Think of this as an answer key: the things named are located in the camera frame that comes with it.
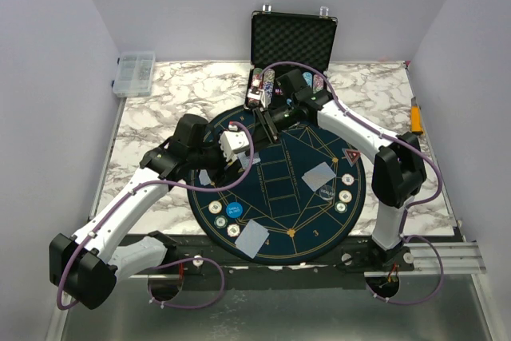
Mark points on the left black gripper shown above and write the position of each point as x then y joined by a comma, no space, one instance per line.
221,175

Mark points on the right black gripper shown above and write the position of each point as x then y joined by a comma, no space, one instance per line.
265,120

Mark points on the playing card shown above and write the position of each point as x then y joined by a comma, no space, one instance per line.
251,239
204,178
318,176
245,159

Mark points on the blue small blind button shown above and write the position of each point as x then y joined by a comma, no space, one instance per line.
234,210

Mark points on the green white chip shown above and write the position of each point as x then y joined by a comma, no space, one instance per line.
221,222

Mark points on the red triangular card marker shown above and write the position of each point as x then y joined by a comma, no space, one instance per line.
352,156

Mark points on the clear dealer button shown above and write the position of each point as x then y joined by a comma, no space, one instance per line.
326,192

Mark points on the red white poker chip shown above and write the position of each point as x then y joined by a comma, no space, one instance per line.
347,179

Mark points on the yellow white poker chip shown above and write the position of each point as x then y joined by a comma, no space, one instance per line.
345,196

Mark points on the green poker chip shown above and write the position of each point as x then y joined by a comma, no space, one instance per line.
340,207

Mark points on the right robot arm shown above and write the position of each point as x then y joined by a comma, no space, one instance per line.
398,162

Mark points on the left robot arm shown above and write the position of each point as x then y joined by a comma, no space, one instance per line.
86,266

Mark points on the red white chip stack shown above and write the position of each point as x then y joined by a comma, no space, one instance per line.
256,78

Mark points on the blue grey chip stack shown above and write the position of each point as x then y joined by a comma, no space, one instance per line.
268,81

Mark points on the yellow chip stack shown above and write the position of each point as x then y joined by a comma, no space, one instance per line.
309,79

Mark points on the pink green chip stack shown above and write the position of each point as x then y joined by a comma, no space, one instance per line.
318,83

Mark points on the black aluminium chip case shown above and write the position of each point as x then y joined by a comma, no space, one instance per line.
278,39

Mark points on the round blue poker mat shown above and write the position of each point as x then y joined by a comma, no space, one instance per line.
301,225

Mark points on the clear plastic organizer box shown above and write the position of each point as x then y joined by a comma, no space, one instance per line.
134,74

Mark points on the orange utility knife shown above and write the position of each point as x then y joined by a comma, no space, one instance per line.
415,118

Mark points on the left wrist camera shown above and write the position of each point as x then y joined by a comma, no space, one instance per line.
233,141

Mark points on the black mounting base rail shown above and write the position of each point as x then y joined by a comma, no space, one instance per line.
345,266

